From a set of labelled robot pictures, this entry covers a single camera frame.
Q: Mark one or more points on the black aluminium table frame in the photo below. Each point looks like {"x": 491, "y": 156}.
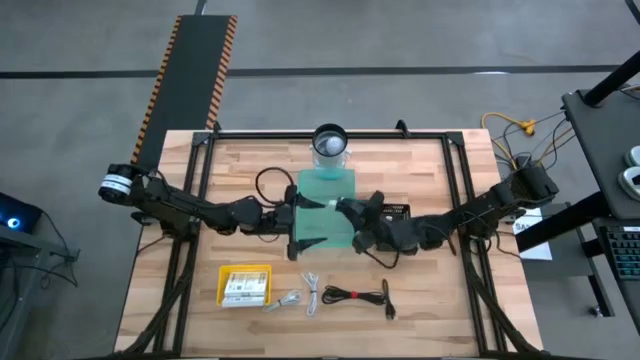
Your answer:
{"x": 450, "y": 170}

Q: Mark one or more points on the computer case blue light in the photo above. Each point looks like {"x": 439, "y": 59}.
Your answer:
{"x": 15, "y": 215}

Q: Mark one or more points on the teal translucent plastic bin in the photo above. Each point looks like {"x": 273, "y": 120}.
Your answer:
{"x": 320, "y": 230}

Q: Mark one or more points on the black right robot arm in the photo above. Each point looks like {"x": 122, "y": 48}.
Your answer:
{"x": 490, "y": 207}

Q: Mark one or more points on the small white object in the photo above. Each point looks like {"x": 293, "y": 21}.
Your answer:
{"x": 333, "y": 203}

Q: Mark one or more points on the black floor mat striped edges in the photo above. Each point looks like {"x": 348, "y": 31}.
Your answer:
{"x": 187, "y": 90}

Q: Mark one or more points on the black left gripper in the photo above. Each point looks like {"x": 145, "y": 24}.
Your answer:
{"x": 280, "y": 222}

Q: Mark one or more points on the white paper sheet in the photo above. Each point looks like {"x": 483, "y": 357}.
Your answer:
{"x": 535, "y": 247}

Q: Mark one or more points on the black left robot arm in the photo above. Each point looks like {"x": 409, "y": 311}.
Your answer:
{"x": 190, "y": 207}

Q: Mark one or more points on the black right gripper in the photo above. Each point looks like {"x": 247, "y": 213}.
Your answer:
{"x": 395, "y": 237}

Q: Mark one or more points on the white cylindrical lamp black rim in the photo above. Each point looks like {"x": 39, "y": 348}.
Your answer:
{"x": 330, "y": 146}

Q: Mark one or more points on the yellow slotted plastic basket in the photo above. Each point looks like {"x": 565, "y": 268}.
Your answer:
{"x": 222, "y": 280}

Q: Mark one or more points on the white rounded desk device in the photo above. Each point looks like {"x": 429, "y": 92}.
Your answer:
{"x": 631, "y": 184}
{"x": 635, "y": 156}

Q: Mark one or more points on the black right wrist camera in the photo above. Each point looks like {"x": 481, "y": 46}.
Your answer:
{"x": 377, "y": 201}

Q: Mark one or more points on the grey metal stand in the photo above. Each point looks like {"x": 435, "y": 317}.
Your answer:
{"x": 30, "y": 260}

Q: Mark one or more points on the black computer keyboard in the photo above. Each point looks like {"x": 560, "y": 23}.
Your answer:
{"x": 625, "y": 252}

